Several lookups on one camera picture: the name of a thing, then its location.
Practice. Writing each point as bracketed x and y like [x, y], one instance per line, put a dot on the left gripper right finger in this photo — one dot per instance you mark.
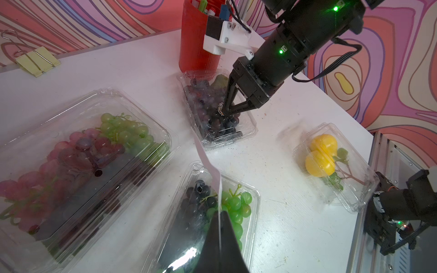
[231, 257]

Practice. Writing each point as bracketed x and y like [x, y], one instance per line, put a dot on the clear box red green grapes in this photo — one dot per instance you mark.
[67, 180]

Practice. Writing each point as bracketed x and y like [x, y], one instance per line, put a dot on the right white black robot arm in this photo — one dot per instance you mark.
[303, 28]

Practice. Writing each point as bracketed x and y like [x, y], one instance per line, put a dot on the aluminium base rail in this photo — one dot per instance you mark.
[397, 230]

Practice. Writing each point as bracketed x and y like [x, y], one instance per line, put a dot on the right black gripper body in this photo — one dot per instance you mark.
[255, 89]

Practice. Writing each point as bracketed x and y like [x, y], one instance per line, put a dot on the yellow binder clip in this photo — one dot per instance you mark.
[35, 61]

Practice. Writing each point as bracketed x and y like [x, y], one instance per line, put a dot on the red pen cup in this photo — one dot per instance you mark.
[192, 55]

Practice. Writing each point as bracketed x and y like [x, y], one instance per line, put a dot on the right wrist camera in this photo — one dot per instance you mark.
[222, 35]

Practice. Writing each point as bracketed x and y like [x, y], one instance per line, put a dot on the clear box yellow fruit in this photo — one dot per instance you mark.
[338, 173]

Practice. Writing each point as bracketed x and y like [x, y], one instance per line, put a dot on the clear box dark purple grapes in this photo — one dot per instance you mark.
[203, 93]

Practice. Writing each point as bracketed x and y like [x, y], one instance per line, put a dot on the white fruit sticker sheet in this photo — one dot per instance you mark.
[217, 183]

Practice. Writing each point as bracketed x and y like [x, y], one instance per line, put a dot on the clear box black green grapes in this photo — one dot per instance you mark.
[177, 246]

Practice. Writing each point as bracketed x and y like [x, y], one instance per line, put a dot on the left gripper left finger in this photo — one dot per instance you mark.
[210, 257]

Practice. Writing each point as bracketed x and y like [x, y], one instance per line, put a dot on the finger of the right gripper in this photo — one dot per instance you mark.
[231, 91]
[230, 108]

